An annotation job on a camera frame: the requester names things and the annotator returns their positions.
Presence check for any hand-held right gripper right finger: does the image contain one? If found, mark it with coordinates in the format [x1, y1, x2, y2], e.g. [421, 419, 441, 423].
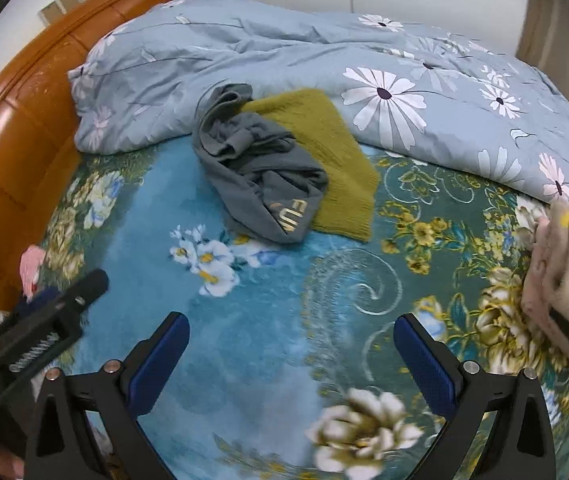
[393, 312, 558, 480]

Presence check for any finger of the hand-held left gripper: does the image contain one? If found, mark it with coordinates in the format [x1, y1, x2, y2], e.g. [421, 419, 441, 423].
[14, 268, 110, 319]

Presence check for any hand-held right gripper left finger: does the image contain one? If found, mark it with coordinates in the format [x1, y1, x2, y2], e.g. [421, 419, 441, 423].
[24, 311, 190, 480]

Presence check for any grey shirt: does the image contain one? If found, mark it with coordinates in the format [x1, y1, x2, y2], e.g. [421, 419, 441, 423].
[192, 83, 329, 245]

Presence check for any pink cloth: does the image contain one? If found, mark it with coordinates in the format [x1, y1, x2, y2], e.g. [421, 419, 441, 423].
[18, 244, 47, 299]

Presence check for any teal floral bed blanket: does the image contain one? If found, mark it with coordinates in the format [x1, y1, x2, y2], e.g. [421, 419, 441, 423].
[0, 132, 569, 480]

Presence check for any orange wooden headboard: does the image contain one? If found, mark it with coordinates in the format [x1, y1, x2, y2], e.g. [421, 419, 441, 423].
[0, 0, 175, 311]

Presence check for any olive green knit sweater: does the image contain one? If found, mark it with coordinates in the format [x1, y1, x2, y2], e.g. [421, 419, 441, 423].
[243, 88, 381, 244]

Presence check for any light blue floral duvet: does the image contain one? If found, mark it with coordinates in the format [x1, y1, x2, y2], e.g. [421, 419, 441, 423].
[68, 0, 569, 206]

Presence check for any beige curtain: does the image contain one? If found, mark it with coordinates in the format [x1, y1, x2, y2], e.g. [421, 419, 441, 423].
[516, 0, 569, 86]

